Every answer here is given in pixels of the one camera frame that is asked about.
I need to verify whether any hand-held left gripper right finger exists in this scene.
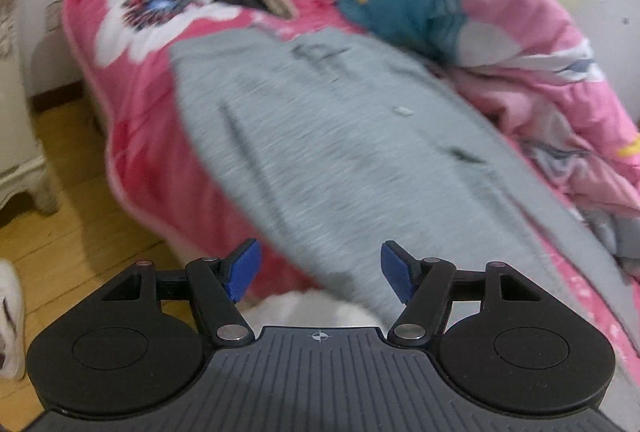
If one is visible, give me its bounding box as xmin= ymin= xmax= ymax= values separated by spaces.
xmin=380 ymin=239 xmax=543 ymax=348

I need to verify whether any pink floral duvet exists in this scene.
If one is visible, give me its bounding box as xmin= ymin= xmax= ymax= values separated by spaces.
xmin=337 ymin=0 xmax=640 ymax=273

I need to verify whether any white slipper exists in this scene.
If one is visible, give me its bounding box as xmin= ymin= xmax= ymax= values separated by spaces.
xmin=0 ymin=259 xmax=26 ymax=380

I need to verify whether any white nightstand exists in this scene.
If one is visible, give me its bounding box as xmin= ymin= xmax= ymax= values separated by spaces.
xmin=0 ymin=0 xmax=61 ymax=215

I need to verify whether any pink floral blanket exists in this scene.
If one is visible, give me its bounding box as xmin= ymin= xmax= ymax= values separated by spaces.
xmin=62 ymin=0 xmax=640 ymax=363

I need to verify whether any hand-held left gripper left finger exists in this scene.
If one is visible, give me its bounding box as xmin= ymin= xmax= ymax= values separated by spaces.
xmin=102 ymin=238 xmax=263 ymax=345

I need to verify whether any grey sweatshirt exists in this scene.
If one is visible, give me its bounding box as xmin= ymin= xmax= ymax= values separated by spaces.
xmin=169 ymin=28 xmax=586 ymax=328

